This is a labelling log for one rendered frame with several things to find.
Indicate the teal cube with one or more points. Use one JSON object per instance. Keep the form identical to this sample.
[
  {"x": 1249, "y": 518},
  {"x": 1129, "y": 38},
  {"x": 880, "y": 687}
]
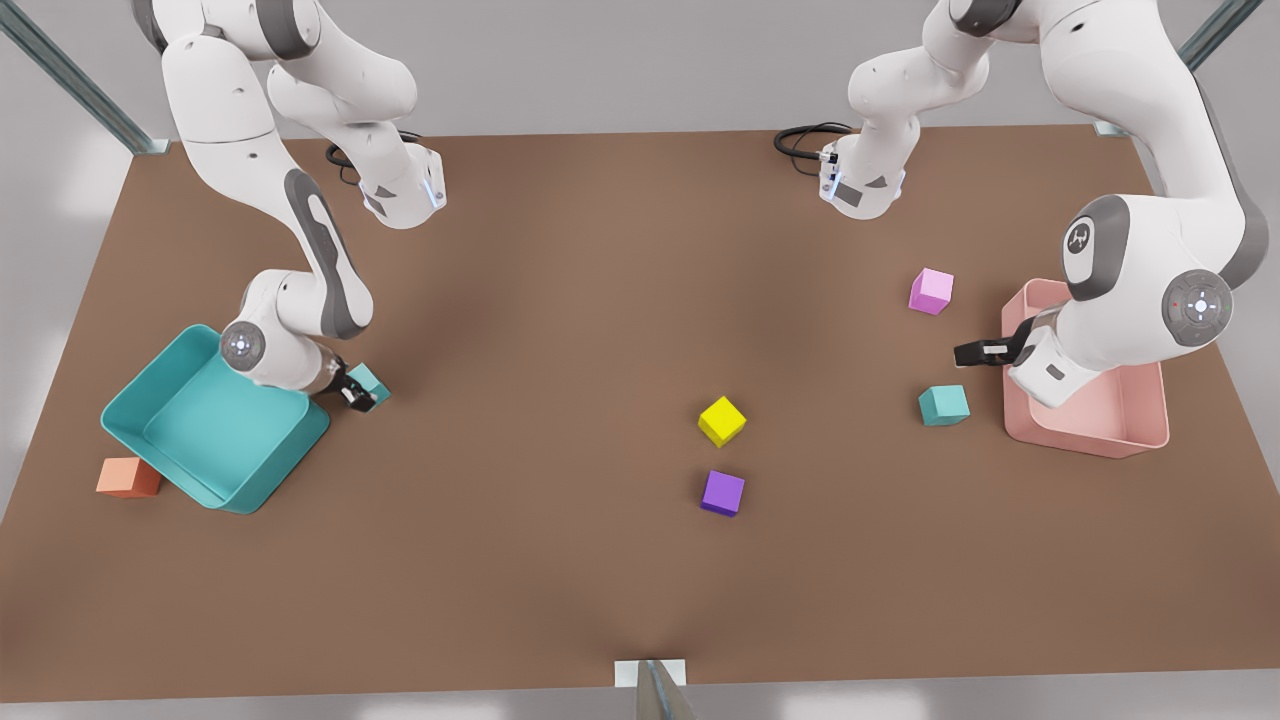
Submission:
[
  {"x": 372, "y": 381},
  {"x": 943, "y": 405}
]

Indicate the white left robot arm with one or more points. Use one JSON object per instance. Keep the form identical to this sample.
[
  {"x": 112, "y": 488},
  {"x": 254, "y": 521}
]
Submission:
[{"x": 1130, "y": 120}]

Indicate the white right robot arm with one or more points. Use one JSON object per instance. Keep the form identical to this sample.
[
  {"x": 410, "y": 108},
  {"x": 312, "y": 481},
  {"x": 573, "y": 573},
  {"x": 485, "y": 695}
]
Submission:
[{"x": 230, "y": 110}]

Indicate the pink cube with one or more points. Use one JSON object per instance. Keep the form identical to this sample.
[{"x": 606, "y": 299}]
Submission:
[{"x": 931, "y": 291}]

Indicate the pink tray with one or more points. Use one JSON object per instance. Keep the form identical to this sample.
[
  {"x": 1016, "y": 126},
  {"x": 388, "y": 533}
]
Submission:
[{"x": 1110, "y": 415}]

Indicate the teal tray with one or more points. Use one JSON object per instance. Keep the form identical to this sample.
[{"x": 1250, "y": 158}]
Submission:
[{"x": 215, "y": 430}]

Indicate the orange cube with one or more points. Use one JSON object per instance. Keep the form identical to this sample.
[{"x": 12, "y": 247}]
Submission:
[{"x": 128, "y": 478}]

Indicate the yellow cube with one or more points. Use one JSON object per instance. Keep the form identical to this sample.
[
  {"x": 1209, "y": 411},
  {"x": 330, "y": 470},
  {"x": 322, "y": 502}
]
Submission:
[{"x": 722, "y": 420}]

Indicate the purple cube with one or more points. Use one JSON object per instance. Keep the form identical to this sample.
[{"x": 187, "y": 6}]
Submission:
[{"x": 722, "y": 493}]

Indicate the silver frame post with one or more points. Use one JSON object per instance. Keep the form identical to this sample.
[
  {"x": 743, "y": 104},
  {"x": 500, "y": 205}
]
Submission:
[
  {"x": 70, "y": 80},
  {"x": 655, "y": 690},
  {"x": 1215, "y": 30}
]

